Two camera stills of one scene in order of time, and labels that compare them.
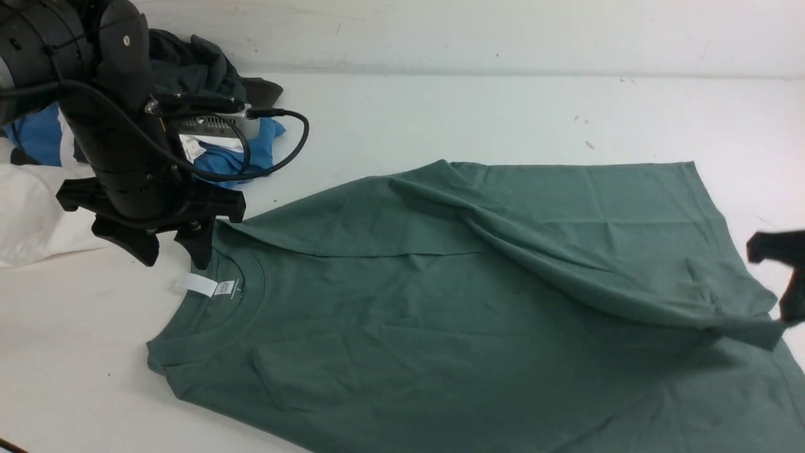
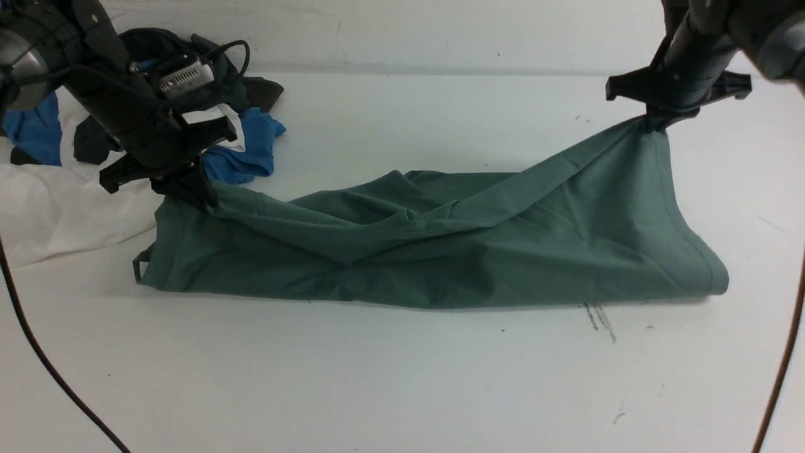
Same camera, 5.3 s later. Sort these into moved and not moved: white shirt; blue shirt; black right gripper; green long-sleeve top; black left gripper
Moved: black right gripper; black left gripper; green long-sleeve top
Not moved: blue shirt; white shirt
